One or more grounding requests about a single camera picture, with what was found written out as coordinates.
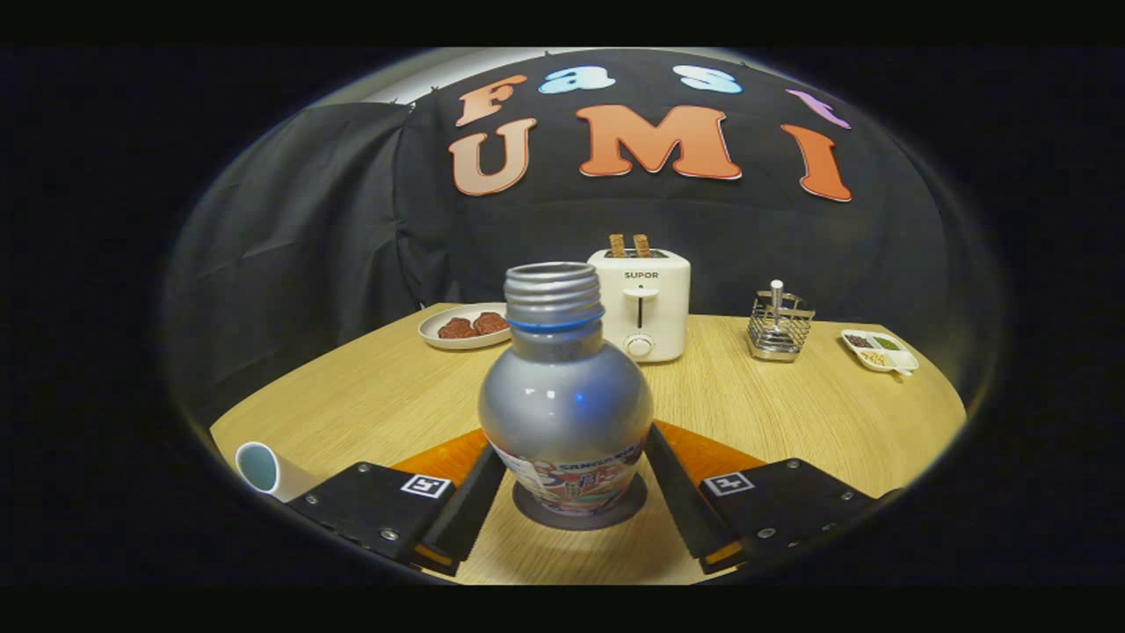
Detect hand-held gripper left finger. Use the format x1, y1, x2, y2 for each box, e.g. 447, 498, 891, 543
286, 428, 509, 577

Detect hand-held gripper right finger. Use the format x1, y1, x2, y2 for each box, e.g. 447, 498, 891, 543
644, 420, 880, 574

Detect dark brown round coaster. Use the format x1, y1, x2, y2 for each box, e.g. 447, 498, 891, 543
512, 475, 649, 531

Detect silver juice bottle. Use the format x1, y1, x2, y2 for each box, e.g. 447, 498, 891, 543
478, 261, 656, 518

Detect white cup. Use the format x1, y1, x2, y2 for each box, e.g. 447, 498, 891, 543
235, 441, 322, 504

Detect wooden table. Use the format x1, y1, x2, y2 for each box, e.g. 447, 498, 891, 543
209, 303, 968, 586

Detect white oval plate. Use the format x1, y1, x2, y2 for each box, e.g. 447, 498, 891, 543
418, 302, 512, 351

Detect white toaster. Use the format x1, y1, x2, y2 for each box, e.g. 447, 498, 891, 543
587, 248, 692, 363

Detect white divided snack dish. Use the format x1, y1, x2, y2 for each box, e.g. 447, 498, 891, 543
840, 329, 920, 377

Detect metal wire holder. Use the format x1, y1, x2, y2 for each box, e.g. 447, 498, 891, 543
747, 280, 816, 363

